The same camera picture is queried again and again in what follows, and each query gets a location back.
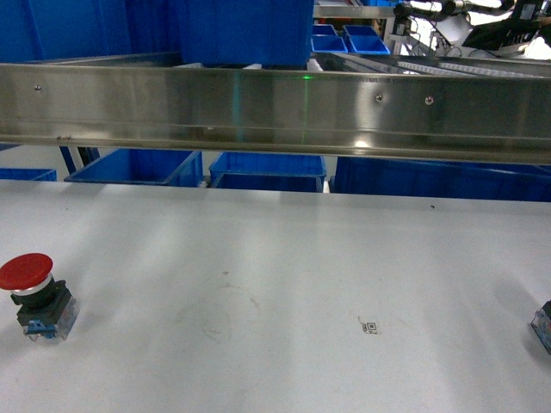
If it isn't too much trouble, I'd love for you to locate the green mushroom push button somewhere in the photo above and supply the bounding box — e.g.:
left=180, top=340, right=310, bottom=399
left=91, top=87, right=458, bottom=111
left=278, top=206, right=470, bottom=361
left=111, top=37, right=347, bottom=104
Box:
left=530, top=300, right=551, bottom=354

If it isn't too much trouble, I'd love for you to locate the small QR code sticker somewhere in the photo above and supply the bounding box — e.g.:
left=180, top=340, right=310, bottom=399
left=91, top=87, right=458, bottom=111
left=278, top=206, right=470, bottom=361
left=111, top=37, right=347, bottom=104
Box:
left=357, top=316, right=381, bottom=335

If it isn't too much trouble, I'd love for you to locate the small blue background bin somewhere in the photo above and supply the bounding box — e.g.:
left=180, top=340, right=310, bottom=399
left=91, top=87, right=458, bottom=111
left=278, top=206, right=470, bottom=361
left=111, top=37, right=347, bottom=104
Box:
left=345, top=35, right=390, bottom=55
left=311, top=35, right=348, bottom=53

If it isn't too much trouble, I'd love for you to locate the large blue bin upper left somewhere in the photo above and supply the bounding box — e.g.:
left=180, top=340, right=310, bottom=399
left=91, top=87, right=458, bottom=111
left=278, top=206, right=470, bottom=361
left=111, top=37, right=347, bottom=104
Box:
left=1, top=1, right=313, bottom=66

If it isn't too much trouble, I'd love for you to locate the red mushroom push button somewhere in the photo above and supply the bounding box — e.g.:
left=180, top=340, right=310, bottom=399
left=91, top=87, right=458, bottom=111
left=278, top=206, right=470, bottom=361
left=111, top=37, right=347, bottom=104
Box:
left=1, top=253, right=79, bottom=342

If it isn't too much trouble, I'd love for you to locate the blue bin under rail middle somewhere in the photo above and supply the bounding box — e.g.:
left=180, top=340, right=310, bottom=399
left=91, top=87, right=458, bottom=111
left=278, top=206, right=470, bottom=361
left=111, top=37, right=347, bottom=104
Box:
left=209, top=152, right=326, bottom=193

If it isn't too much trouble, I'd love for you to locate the blue bin under rail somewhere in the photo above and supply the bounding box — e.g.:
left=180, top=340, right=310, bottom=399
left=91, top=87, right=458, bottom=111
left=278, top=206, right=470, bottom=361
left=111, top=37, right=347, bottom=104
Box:
left=209, top=152, right=326, bottom=193
left=65, top=149, right=203, bottom=188
left=330, top=157, right=550, bottom=202

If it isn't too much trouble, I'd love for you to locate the blue bin under rail right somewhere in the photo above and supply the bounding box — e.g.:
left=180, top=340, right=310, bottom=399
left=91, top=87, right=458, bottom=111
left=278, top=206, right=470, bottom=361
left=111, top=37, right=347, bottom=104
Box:
left=330, top=157, right=550, bottom=202

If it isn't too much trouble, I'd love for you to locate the blue bin under rail left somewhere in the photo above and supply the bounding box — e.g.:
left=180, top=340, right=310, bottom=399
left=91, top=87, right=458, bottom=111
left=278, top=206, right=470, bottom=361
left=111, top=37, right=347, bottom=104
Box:
left=65, top=149, right=203, bottom=188

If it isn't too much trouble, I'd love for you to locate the stainless steel shelf rail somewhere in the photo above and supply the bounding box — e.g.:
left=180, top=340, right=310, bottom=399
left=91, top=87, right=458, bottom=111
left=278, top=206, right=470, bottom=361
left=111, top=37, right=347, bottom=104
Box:
left=1, top=65, right=550, bottom=164

